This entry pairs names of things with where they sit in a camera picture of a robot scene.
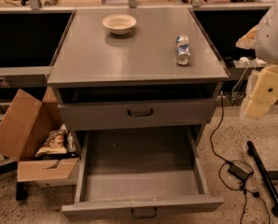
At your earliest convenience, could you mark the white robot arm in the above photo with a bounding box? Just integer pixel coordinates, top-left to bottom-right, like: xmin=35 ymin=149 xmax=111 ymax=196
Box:
xmin=235 ymin=0 xmax=278 ymax=119

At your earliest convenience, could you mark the black power adapter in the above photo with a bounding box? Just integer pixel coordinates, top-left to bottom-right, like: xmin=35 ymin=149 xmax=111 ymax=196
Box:
xmin=228 ymin=162 xmax=254 ymax=181

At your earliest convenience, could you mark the closed grey top drawer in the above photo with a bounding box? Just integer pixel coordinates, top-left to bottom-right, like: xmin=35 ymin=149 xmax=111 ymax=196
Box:
xmin=59 ymin=99 xmax=215 ymax=131

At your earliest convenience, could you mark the open grey middle drawer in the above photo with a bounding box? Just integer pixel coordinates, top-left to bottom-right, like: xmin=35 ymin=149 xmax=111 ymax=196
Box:
xmin=62 ymin=127 xmax=224 ymax=220

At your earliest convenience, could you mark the white power strip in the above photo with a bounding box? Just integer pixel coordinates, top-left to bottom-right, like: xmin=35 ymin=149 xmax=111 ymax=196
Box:
xmin=239 ymin=57 xmax=266 ymax=66

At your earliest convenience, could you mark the snack chip bag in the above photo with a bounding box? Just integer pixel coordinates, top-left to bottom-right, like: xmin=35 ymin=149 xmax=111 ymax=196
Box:
xmin=35 ymin=130 xmax=66 ymax=157

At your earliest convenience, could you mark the grey drawer cabinet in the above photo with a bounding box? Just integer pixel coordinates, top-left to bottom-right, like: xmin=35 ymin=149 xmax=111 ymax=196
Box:
xmin=47 ymin=7 xmax=230 ymax=159

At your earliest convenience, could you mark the black power cable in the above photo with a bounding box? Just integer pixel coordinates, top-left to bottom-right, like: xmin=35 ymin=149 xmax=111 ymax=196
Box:
xmin=209 ymin=91 xmax=271 ymax=224

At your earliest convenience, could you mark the blue silver redbull can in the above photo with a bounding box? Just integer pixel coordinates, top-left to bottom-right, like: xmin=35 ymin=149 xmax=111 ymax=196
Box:
xmin=175 ymin=35 xmax=191 ymax=65

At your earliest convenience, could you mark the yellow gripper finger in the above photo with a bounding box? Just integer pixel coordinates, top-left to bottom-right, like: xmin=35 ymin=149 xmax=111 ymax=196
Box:
xmin=243 ymin=64 xmax=278 ymax=119
xmin=235 ymin=25 xmax=258 ymax=49

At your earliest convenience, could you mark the open cardboard box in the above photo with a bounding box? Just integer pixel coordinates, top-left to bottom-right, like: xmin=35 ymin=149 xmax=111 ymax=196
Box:
xmin=0 ymin=88 xmax=79 ymax=188

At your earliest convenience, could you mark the black metal floor bar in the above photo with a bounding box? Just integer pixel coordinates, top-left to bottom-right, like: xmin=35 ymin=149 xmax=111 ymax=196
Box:
xmin=246 ymin=141 xmax=278 ymax=217

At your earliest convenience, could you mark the white paper bowl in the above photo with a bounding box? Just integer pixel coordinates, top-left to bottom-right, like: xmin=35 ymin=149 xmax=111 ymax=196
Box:
xmin=103 ymin=14 xmax=136 ymax=35

